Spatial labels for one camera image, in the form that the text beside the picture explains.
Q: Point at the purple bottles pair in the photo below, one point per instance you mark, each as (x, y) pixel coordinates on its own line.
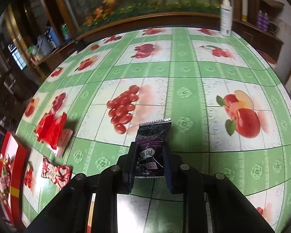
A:
(262, 21)

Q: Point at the white red plastic stool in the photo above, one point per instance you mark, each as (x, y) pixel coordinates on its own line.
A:
(268, 58)

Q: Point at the red white patterned packet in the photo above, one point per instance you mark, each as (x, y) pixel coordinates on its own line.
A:
(59, 175)

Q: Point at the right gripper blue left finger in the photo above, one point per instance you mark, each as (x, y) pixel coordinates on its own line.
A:
(130, 166)

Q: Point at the long red wrapper upper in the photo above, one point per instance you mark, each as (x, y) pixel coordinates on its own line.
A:
(43, 126)

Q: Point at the long red wrapper lower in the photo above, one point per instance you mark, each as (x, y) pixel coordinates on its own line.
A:
(55, 130)

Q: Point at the grey kettle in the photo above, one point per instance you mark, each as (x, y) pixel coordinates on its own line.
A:
(44, 46)

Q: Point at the black purple snack packet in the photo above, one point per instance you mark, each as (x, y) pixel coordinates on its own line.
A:
(150, 138)

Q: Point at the red gift box tray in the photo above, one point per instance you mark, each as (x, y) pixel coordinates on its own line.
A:
(12, 161)

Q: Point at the pink white flat packet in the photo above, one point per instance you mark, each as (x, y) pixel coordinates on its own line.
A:
(63, 142)

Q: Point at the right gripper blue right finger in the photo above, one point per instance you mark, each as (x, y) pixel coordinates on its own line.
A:
(172, 163)

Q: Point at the long red wrapper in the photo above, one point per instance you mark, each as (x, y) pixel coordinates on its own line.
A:
(43, 126)
(55, 130)

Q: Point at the white spray bottle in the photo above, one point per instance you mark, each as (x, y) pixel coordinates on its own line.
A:
(226, 18)

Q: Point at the blue thermos jug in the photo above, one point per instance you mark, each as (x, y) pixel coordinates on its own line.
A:
(54, 37)

